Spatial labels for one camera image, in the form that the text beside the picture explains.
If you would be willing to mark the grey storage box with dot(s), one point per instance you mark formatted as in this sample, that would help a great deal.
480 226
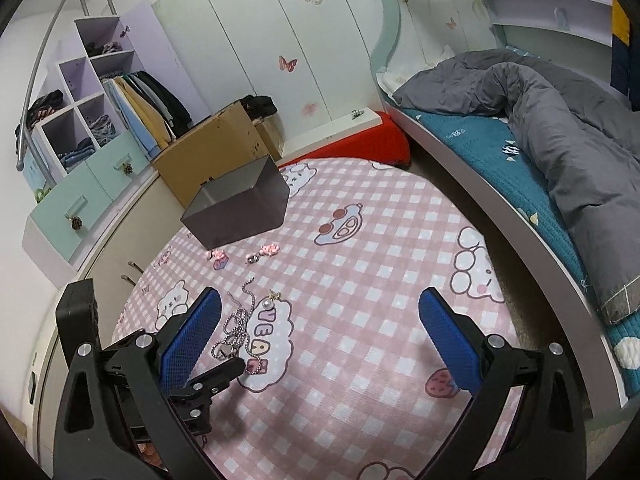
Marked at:
235 210

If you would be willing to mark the purple wall shelf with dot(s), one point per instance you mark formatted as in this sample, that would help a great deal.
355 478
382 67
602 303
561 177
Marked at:
540 5

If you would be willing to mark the folded blue jeans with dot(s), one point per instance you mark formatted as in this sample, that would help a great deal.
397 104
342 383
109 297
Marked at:
77 152

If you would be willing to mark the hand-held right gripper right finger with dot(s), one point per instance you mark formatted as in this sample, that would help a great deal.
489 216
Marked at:
450 340

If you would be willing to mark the clothes on shelf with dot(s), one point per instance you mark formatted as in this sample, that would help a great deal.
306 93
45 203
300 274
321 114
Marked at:
102 49

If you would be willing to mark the black bag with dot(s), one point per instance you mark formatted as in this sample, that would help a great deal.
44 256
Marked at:
260 106

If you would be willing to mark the pale pink butterfly sticker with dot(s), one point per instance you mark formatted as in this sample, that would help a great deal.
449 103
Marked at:
311 107

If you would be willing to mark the white wardrobe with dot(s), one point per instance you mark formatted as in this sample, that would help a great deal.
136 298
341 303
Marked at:
240 35

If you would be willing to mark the white pillow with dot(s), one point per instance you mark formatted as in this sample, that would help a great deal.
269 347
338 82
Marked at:
400 77

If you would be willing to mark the row of hanging clothes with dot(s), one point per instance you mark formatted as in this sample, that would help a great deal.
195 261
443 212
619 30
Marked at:
145 105

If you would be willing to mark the pinecone ornament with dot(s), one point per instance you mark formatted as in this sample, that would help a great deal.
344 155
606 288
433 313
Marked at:
129 169
76 222

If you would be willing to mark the teal bed sheet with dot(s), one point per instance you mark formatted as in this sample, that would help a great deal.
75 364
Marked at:
475 135

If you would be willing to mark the large cardboard box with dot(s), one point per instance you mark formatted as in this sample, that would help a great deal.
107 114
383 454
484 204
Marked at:
200 150

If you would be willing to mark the mint bunk bed frame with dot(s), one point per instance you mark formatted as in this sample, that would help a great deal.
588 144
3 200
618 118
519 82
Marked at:
385 20

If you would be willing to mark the beige low cabinet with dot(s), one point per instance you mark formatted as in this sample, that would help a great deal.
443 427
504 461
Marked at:
115 240

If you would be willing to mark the red bench with white top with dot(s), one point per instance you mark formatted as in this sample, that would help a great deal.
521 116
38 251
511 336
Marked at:
370 145

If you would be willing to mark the small silver earring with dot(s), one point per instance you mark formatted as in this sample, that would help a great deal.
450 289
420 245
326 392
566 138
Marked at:
252 258

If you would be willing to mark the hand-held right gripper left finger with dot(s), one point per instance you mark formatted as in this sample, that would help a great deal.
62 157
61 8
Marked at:
192 340

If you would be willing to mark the navy and yellow jacket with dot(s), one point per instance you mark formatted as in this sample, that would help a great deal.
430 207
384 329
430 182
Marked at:
622 60

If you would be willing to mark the green ornament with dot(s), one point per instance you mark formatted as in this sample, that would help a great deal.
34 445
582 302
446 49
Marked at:
40 194

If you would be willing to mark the pink flower hair clip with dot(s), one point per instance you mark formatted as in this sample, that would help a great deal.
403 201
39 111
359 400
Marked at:
270 249
220 258

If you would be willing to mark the grey duvet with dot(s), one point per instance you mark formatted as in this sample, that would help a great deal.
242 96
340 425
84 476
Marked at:
575 160

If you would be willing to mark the red butterfly sticker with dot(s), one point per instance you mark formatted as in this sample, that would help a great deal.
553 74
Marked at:
287 63

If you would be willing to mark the pink checkered tablecloth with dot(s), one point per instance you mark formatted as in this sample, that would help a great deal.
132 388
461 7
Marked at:
375 285

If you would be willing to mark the mint drawer cabinet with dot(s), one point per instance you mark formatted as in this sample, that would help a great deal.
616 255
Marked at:
60 210

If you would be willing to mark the small cardboard box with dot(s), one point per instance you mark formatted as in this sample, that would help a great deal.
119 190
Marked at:
270 135

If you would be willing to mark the folded grey clothes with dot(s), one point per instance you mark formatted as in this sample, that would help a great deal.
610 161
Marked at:
102 127

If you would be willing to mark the dark clothes pile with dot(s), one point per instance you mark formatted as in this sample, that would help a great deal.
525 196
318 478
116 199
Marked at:
47 102

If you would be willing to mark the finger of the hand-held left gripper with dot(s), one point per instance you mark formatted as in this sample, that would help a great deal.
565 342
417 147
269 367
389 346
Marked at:
222 372

